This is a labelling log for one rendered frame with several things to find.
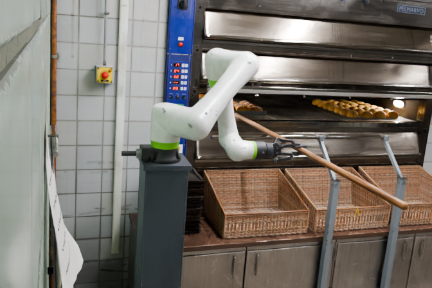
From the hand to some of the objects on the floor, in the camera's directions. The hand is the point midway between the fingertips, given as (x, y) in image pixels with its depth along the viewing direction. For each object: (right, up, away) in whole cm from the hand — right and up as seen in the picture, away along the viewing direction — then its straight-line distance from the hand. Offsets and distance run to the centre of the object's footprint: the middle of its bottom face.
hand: (299, 149), depth 251 cm
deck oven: (-16, -79, +200) cm, 216 cm away
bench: (+19, -106, +86) cm, 138 cm away
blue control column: (-108, -79, +168) cm, 214 cm away
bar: (+10, -111, +60) cm, 126 cm away
